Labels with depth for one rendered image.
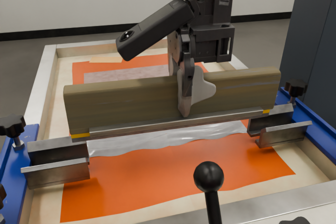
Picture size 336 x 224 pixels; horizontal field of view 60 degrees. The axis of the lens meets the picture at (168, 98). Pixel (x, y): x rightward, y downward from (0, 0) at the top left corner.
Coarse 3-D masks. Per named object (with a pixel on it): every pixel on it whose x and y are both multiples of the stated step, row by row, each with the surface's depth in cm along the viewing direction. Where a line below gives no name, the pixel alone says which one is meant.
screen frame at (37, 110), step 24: (48, 48) 96; (72, 48) 98; (96, 48) 100; (48, 72) 81; (48, 96) 73; (312, 144) 55; (288, 192) 45; (312, 192) 45; (24, 216) 43; (168, 216) 41; (192, 216) 41; (240, 216) 41; (264, 216) 41
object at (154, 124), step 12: (240, 108) 51; (252, 108) 51; (144, 120) 47; (156, 120) 47; (168, 120) 47; (180, 120) 48; (192, 120) 48; (204, 120) 49; (216, 120) 50; (96, 132) 45; (108, 132) 45; (120, 132) 46
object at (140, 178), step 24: (72, 72) 89; (96, 72) 88; (120, 72) 88; (96, 168) 54; (120, 168) 54; (144, 168) 54; (168, 168) 54; (72, 192) 49; (96, 192) 49; (120, 192) 49; (144, 192) 49; (168, 192) 49; (72, 216) 45; (96, 216) 45
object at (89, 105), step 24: (216, 72) 48; (240, 72) 49; (264, 72) 49; (72, 96) 42; (96, 96) 43; (120, 96) 44; (144, 96) 45; (168, 96) 46; (216, 96) 49; (240, 96) 50; (264, 96) 51; (72, 120) 44; (96, 120) 45; (120, 120) 46
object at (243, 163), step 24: (144, 72) 88; (168, 72) 88; (240, 120) 67; (192, 144) 60; (216, 144) 60; (240, 144) 60; (192, 168) 54; (240, 168) 54; (264, 168) 54; (288, 168) 54; (192, 192) 49
